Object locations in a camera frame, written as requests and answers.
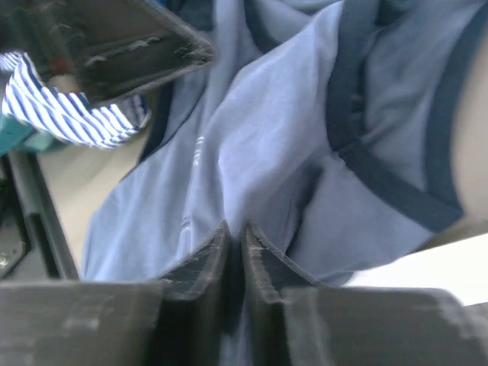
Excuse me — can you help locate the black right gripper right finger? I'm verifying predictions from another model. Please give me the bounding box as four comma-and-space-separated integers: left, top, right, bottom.
242, 225, 487, 366

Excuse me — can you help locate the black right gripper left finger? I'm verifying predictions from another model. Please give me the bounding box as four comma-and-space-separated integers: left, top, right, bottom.
1, 222, 230, 365

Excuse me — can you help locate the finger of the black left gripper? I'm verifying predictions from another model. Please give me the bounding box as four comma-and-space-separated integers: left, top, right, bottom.
1, 1, 214, 105

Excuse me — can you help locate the navy blue tank top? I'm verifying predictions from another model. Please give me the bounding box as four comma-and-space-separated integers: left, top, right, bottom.
82, 1, 487, 365

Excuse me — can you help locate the blue white striped shirt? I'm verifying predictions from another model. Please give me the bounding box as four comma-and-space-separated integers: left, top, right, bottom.
1, 52, 151, 149

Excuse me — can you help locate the green garment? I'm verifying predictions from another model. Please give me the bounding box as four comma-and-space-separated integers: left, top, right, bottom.
0, 114, 65, 156

